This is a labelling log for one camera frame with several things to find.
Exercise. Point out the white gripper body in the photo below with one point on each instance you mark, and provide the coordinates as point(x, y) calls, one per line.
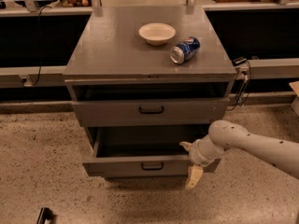
point(196, 153)

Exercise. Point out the grey drawer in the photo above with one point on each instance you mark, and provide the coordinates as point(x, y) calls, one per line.
point(141, 151)
point(149, 112)

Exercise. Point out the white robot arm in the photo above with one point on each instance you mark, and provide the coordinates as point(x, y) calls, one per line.
point(238, 177)

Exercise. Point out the grey top drawer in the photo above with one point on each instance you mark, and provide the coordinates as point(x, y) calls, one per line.
point(149, 112)

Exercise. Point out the grey drawer cabinet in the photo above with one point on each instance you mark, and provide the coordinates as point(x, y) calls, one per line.
point(112, 62)

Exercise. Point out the blue pepsi can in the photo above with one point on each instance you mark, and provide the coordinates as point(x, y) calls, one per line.
point(185, 50)

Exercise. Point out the white ceramic bowl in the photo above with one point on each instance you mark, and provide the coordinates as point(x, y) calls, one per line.
point(157, 34)

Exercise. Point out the black object on floor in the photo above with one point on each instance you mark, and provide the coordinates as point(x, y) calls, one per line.
point(44, 215)

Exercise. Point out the black power adapter with cables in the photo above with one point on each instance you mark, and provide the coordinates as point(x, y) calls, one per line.
point(243, 77)

